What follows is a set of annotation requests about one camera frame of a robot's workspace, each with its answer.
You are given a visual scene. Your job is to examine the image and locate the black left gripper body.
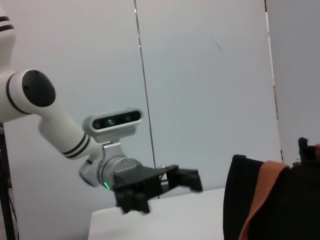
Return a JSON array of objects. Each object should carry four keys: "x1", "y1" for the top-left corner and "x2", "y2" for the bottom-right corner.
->
[{"x1": 110, "y1": 164, "x2": 180, "y2": 201}]

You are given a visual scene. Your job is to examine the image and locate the black bag with orange handles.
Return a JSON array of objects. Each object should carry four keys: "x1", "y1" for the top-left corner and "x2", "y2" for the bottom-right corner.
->
[{"x1": 222, "y1": 136, "x2": 320, "y2": 240}]

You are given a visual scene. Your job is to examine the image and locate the black cable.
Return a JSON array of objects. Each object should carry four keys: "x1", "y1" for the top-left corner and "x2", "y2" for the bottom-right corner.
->
[{"x1": 0, "y1": 122, "x2": 20, "y2": 240}]

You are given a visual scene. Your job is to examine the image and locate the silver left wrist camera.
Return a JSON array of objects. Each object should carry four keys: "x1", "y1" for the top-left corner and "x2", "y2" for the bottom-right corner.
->
[{"x1": 82, "y1": 107, "x2": 144, "y2": 144}]

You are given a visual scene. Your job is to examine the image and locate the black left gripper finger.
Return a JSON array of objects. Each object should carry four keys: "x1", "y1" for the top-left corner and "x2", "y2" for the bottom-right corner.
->
[
  {"x1": 159, "y1": 167, "x2": 204, "y2": 195},
  {"x1": 114, "y1": 191, "x2": 151, "y2": 215}
]

